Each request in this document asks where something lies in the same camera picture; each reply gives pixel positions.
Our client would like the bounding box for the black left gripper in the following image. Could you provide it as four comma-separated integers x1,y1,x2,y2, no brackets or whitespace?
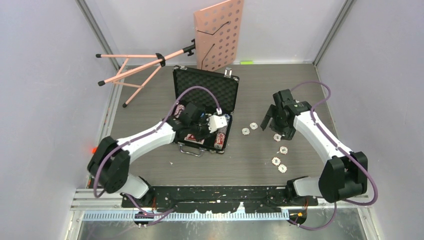
189,114,217,142

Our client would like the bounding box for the red white chip stack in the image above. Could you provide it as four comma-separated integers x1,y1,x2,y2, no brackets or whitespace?
173,104,185,118

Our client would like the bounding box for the black poker set case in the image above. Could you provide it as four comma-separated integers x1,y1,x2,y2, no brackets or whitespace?
172,65,240,154

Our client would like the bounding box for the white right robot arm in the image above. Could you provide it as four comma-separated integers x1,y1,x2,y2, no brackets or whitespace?
260,89,368,205

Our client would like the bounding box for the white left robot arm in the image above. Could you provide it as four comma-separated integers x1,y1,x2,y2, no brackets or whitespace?
87,102,220,207

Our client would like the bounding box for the red playing card deck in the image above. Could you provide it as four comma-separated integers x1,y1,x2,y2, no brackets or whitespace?
184,134,205,145

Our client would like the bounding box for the white poker chip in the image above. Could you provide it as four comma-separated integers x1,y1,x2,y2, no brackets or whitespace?
277,164,287,174
241,128,250,136
273,134,282,142
249,122,258,130

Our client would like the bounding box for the blue red chip stack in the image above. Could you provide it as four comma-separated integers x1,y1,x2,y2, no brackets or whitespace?
214,114,231,150

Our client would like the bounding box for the red 100 poker chip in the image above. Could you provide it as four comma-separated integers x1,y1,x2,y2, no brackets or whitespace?
279,146,288,155
271,157,281,166

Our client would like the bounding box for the green tape piece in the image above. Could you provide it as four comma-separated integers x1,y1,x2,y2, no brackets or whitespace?
240,61,254,65

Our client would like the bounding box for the pink music stand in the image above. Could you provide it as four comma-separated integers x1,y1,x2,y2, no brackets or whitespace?
96,0,245,107

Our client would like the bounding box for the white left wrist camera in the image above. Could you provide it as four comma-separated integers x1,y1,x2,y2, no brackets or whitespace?
207,108,228,133

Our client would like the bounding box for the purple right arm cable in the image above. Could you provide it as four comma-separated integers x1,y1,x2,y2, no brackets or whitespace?
288,81,379,232

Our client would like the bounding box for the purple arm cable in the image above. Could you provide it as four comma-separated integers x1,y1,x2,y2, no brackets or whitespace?
93,86,223,228
288,81,379,232

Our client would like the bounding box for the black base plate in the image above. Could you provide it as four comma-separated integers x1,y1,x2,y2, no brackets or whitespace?
121,185,318,214

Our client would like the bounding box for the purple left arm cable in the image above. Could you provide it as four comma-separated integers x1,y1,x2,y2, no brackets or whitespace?
93,86,223,228

